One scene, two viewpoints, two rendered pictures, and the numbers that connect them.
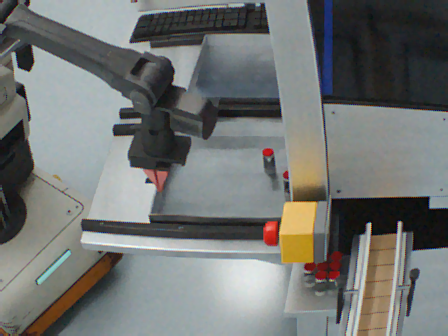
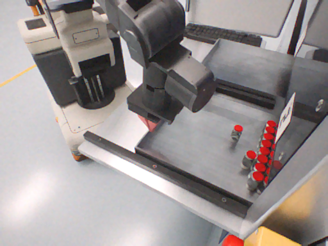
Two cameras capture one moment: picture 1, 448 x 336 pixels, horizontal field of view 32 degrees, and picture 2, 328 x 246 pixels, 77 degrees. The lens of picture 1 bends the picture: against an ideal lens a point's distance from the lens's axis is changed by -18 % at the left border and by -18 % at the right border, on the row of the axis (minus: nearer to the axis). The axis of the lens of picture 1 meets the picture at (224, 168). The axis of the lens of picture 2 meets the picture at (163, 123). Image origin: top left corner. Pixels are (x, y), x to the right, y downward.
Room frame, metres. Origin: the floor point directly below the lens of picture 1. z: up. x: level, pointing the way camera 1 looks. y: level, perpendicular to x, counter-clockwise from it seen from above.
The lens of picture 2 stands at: (0.96, 0.01, 1.30)
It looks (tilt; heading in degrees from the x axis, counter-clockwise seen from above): 48 degrees down; 14
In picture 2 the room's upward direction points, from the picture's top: straight up
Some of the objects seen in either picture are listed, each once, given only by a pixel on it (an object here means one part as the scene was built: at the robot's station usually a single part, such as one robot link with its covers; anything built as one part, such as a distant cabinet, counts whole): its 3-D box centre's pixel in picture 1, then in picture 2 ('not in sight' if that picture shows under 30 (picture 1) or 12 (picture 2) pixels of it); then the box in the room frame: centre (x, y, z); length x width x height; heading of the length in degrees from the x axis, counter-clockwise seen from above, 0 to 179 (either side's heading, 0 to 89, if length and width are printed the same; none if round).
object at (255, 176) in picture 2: not in sight; (261, 152); (1.27, -0.14, 0.91); 0.18 x 0.02 x 0.05; 166
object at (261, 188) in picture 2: not in sight; (272, 156); (1.26, -0.16, 0.91); 0.18 x 0.02 x 0.05; 166
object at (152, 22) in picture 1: (205, 20); (220, 35); (2.03, -0.01, 0.82); 0.40 x 0.14 x 0.02; 79
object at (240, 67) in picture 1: (274, 69); (254, 70); (1.62, -0.14, 0.90); 0.34 x 0.26 x 0.04; 76
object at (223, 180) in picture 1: (255, 174); (223, 139); (1.29, -0.05, 0.90); 0.34 x 0.26 x 0.04; 76
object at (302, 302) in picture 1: (327, 287); not in sight; (0.99, -0.14, 0.87); 0.14 x 0.13 x 0.02; 76
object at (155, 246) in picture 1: (232, 126); (216, 98); (1.47, -0.03, 0.87); 0.70 x 0.48 x 0.02; 166
